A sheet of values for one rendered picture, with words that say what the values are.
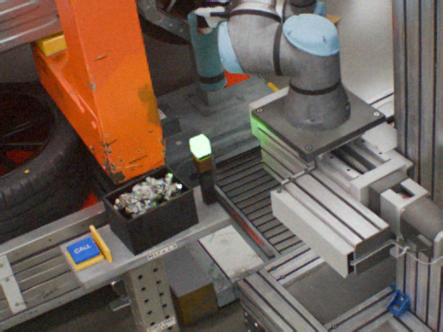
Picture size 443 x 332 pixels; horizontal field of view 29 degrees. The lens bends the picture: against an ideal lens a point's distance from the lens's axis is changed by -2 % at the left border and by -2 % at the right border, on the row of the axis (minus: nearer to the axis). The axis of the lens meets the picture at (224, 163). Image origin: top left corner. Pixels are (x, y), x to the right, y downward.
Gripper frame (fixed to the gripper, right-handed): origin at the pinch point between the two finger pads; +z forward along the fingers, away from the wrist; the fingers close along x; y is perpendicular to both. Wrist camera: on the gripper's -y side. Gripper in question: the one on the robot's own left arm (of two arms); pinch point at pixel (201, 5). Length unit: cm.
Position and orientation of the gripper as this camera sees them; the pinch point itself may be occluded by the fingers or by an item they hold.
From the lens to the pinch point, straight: 251.2
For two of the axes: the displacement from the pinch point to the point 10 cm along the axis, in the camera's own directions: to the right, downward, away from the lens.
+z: -9.5, -0.8, 3.0
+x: 2.7, -6.7, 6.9
